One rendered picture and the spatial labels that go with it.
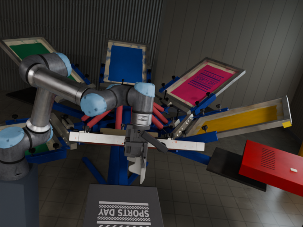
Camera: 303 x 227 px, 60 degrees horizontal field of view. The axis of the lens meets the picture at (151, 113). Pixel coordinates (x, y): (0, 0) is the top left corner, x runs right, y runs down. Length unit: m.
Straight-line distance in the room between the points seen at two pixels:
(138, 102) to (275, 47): 4.96
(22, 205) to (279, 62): 5.22
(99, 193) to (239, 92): 4.45
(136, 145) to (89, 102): 0.23
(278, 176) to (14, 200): 1.68
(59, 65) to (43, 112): 0.27
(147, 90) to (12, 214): 1.01
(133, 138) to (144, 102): 0.14
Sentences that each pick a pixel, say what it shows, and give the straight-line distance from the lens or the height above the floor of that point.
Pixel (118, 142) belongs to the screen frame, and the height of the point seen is 1.53.
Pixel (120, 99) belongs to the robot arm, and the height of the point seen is 1.76.
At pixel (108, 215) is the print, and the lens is 1.61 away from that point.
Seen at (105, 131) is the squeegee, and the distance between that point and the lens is 1.72.
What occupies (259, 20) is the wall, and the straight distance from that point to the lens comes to 5.51.
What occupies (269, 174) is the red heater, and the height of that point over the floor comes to 1.10.
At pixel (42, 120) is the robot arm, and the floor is 1.49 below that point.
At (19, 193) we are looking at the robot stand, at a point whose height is 1.14.
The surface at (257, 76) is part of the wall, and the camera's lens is 5.74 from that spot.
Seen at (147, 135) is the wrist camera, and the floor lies 1.66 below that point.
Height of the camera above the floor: 2.10
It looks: 23 degrees down
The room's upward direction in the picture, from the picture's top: 9 degrees clockwise
